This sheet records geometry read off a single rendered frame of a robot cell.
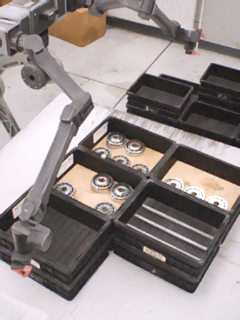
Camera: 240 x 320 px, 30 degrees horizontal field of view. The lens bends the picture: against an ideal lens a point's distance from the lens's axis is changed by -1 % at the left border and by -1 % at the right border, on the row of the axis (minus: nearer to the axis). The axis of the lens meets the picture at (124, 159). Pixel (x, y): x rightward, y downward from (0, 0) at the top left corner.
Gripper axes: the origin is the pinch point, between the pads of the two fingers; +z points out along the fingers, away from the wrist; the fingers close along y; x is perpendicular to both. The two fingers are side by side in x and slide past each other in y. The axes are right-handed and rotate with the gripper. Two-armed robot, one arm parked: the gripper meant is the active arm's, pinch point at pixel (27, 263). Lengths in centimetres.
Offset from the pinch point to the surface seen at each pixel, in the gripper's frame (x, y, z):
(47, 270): -3.7, 10.8, 18.0
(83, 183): -11, 61, 18
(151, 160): -43, 81, 17
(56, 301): -7.1, 5.6, 32.0
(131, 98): -29, 176, 43
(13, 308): 9.4, 0.8, 31.9
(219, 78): -95, 221, 48
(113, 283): -29.6, 16.7, 31.7
